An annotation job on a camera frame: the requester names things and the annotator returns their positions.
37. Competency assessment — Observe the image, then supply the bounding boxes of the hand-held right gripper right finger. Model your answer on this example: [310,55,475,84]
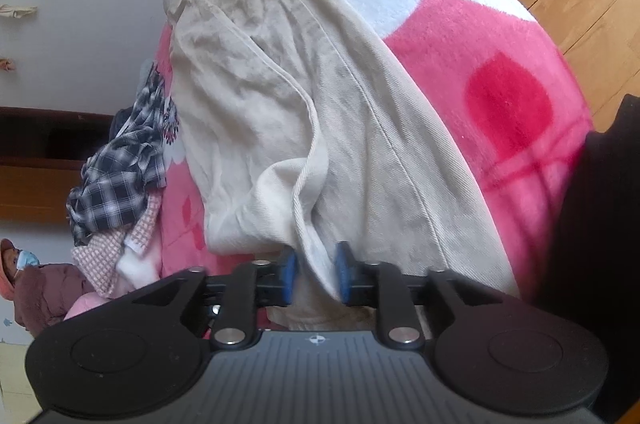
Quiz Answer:
[334,241,496,347]

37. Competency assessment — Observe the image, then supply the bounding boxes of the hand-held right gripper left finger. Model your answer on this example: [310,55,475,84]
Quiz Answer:
[132,246,300,351]

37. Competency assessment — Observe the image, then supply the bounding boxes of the beige pants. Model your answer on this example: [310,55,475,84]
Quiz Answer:
[164,0,521,330]

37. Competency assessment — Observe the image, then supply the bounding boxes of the white fleece garment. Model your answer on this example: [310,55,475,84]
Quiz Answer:
[117,249,163,292]

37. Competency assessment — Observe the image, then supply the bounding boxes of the pink white checked garment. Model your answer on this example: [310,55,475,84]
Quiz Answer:
[72,194,163,297]

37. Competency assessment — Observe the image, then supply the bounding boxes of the dark plaid shirt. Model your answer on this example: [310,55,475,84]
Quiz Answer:
[66,74,176,245]

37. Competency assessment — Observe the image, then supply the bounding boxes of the pink quilt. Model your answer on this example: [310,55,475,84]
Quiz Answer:
[65,291,108,320]

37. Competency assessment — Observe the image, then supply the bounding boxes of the pink floral blanket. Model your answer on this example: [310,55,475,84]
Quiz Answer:
[150,0,596,335]

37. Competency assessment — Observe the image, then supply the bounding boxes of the brown wooden door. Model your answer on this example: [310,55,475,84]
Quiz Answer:
[0,106,118,220]

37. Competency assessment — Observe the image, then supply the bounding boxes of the beige wall hanger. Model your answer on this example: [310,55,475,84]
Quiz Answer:
[0,4,38,21]

